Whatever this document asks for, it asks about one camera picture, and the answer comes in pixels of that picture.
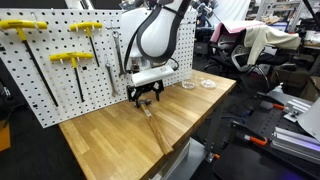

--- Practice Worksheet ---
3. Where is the black office chair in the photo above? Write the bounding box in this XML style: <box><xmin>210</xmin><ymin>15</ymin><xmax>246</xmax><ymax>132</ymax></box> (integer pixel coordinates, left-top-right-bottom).
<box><xmin>203</xmin><ymin>29</ymin><xmax>272</xmax><ymax>88</ymax></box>

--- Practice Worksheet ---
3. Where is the beige jacket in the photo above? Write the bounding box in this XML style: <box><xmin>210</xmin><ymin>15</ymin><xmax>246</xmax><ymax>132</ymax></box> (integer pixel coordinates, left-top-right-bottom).
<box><xmin>243</xmin><ymin>24</ymin><xmax>303</xmax><ymax>66</ymax></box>

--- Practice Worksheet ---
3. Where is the large steel combination wrench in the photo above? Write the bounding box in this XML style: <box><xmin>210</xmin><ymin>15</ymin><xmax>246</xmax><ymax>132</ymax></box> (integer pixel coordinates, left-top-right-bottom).
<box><xmin>111</xmin><ymin>30</ymin><xmax>129</xmax><ymax>80</ymax></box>

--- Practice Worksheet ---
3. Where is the ball-peen hammer with barcode label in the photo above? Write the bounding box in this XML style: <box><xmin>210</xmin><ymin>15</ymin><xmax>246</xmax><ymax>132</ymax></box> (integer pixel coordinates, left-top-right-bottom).
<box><xmin>137</xmin><ymin>97</ymin><xmax>175</xmax><ymax>156</ymax></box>

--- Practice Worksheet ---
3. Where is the clear glass lid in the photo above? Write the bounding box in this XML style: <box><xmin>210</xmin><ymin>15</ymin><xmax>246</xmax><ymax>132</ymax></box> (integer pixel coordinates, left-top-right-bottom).
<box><xmin>199</xmin><ymin>78</ymin><xmax>217</xmax><ymax>90</ymax></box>

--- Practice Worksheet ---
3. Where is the long yellow T-handle hex key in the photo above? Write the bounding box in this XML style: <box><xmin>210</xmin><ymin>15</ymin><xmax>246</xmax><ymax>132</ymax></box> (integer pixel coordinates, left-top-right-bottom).
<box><xmin>0</xmin><ymin>19</ymin><xmax>61</xmax><ymax>109</ymax></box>

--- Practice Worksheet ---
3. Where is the white perforated pegboard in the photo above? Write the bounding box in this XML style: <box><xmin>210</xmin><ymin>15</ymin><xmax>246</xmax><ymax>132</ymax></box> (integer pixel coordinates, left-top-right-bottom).
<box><xmin>0</xmin><ymin>8</ymin><xmax>198</xmax><ymax>130</ymax></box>

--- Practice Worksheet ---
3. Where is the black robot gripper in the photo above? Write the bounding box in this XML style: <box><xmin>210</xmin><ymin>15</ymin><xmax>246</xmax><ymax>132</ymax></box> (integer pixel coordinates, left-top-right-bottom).
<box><xmin>126</xmin><ymin>79</ymin><xmax>165</xmax><ymax>110</ymax></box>

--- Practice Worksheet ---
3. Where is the long aluminium extrusion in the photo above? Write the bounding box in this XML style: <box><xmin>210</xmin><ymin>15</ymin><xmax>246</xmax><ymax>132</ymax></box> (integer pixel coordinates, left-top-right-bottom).
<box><xmin>269</xmin><ymin>126</ymin><xmax>320</xmax><ymax>165</ymax></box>

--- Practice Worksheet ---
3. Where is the pink cloth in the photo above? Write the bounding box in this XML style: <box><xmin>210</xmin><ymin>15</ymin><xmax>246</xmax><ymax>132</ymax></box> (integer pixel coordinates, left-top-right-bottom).
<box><xmin>209</xmin><ymin>19</ymin><xmax>265</xmax><ymax>45</ymax></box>

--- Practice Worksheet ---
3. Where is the brown cardboard box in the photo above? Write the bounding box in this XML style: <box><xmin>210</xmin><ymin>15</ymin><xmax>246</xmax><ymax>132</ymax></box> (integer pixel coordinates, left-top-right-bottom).
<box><xmin>299</xmin><ymin>75</ymin><xmax>320</xmax><ymax>103</ymax></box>

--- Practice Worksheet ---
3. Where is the short aluminium extrusion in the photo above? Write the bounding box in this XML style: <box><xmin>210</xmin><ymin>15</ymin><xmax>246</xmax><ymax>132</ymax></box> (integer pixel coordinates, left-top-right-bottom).
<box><xmin>282</xmin><ymin>97</ymin><xmax>315</xmax><ymax>123</ymax></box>

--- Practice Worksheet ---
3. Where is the orange sofa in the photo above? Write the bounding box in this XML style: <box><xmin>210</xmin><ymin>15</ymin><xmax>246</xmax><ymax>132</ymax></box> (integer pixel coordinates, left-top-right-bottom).
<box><xmin>0</xmin><ymin>119</ymin><xmax>12</xmax><ymax>153</ymax></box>

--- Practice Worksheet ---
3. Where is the small steel combination wrench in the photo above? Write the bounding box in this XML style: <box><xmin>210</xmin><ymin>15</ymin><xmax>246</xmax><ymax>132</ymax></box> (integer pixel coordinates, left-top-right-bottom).
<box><xmin>104</xmin><ymin>62</ymin><xmax>120</xmax><ymax>99</ymax></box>

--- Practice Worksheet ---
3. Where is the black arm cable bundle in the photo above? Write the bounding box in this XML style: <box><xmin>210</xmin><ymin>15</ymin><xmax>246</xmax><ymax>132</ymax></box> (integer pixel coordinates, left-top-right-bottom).
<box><xmin>123</xmin><ymin>0</ymin><xmax>193</xmax><ymax>73</ymax></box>

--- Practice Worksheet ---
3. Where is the black perforated bench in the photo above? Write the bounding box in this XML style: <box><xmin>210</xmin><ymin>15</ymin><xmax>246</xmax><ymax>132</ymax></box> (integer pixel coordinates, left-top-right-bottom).
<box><xmin>212</xmin><ymin>95</ymin><xmax>320</xmax><ymax>180</ymax></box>

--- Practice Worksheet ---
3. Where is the clear glass cup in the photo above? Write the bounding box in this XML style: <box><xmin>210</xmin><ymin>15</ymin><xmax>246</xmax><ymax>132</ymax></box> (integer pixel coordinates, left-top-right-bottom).
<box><xmin>181</xmin><ymin>79</ymin><xmax>197</xmax><ymax>91</ymax></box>

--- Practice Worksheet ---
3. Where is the grey metal shelving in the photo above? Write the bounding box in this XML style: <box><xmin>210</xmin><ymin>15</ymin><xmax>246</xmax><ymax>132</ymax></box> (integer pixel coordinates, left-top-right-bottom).
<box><xmin>255</xmin><ymin>0</ymin><xmax>320</xmax><ymax>33</ymax></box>

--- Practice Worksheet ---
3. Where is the orange handle bar clamp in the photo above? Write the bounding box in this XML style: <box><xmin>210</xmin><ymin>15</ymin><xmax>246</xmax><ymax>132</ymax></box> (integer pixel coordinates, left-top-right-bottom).
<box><xmin>255</xmin><ymin>91</ymin><xmax>288</xmax><ymax>113</ymax></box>
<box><xmin>229</xmin><ymin>119</ymin><xmax>270</xmax><ymax>148</ymax></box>

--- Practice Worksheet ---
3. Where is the short yellow T-handle hex key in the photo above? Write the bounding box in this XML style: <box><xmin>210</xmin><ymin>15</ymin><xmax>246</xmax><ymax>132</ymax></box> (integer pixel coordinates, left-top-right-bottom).
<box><xmin>49</xmin><ymin>51</ymin><xmax>95</xmax><ymax>104</ymax></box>
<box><xmin>68</xmin><ymin>21</ymin><xmax>104</xmax><ymax>68</ymax></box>

